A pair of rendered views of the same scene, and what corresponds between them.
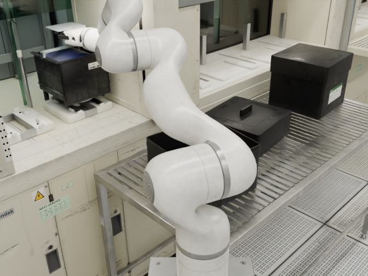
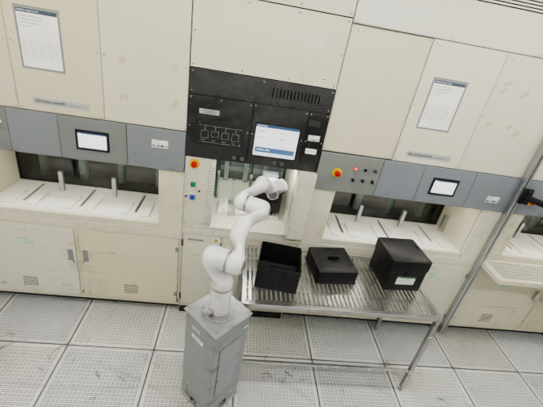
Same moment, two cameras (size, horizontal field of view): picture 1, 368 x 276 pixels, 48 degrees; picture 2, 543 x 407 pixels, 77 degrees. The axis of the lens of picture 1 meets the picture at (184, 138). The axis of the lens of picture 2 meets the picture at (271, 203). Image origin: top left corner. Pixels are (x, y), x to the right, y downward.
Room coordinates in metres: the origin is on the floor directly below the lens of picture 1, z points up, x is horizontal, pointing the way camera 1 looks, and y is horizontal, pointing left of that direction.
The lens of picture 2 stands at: (-0.35, -1.03, 2.26)
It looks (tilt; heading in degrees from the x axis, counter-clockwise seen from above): 28 degrees down; 36
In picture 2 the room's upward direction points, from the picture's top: 11 degrees clockwise
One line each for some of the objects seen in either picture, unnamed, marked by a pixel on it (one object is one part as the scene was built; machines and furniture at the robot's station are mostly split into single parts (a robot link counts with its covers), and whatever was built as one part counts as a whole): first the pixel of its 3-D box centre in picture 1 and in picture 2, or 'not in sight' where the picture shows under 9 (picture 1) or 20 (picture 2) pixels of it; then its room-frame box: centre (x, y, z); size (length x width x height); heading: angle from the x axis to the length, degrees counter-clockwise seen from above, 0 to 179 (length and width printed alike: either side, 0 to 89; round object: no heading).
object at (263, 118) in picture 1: (245, 120); (331, 262); (1.56, -0.26, 0.83); 0.29 x 0.29 x 0.13; 51
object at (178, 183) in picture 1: (189, 200); (218, 266); (0.69, -0.01, 1.07); 0.19 x 0.12 x 0.24; 113
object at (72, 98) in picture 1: (72, 65); (267, 191); (1.61, 0.45, 1.06); 0.24 x 0.20 x 0.32; 134
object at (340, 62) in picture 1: (309, 79); (398, 263); (1.88, -0.61, 0.89); 0.29 x 0.29 x 0.25; 48
